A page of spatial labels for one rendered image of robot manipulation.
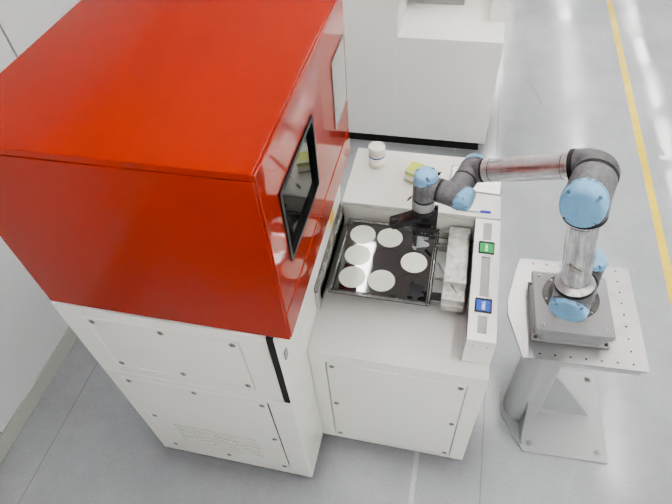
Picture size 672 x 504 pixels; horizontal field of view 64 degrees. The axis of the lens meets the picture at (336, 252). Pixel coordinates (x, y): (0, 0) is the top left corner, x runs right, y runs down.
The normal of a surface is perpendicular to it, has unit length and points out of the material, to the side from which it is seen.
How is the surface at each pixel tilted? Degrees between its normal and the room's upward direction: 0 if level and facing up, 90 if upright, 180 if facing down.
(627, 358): 0
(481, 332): 0
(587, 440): 0
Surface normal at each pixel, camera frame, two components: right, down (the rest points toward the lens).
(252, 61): -0.06, -0.65
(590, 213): -0.54, 0.58
